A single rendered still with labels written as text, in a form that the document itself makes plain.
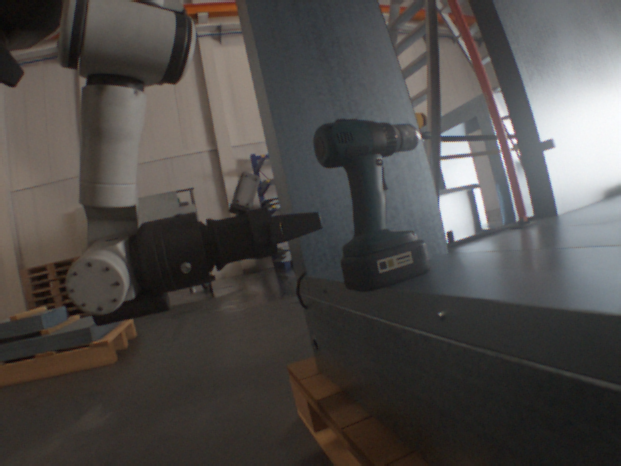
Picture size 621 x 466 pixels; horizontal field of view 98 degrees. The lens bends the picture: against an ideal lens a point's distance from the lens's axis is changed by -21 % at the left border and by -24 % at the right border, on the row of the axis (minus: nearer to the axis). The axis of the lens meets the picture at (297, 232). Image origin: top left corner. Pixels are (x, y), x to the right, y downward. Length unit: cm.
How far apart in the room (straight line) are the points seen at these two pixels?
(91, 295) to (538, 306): 40
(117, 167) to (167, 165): 730
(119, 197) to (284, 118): 51
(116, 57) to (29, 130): 849
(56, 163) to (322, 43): 769
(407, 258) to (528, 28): 132
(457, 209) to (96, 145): 352
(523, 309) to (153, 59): 40
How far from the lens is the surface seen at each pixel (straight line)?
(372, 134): 48
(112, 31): 36
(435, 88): 174
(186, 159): 768
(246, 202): 40
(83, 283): 38
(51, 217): 812
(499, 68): 149
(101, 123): 38
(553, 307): 28
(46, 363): 243
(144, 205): 527
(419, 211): 91
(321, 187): 78
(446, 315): 36
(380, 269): 44
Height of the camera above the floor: 51
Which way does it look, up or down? 1 degrees up
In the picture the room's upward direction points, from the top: 13 degrees counter-clockwise
